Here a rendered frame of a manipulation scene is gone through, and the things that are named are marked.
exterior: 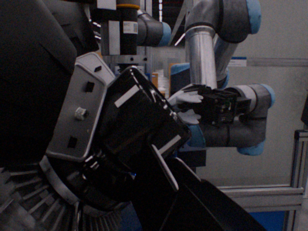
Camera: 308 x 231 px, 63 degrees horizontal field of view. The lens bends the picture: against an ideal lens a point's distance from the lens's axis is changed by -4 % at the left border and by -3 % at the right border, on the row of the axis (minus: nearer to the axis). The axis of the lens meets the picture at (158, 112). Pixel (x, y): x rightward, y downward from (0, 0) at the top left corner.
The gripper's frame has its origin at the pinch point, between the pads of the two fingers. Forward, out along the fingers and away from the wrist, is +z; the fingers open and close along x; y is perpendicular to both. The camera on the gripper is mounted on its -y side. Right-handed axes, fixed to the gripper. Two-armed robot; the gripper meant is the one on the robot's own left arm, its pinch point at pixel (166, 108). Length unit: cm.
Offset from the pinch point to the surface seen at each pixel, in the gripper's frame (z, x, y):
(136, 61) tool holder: 12.3, -10.2, 6.3
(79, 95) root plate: 24.6, -7.9, 15.0
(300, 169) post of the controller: -52, 24, 11
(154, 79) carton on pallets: -563, 133, -710
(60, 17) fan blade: 20.6, -15.9, -1.7
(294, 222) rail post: -51, 44, 14
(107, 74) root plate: 16.6, -8.3, 5.6
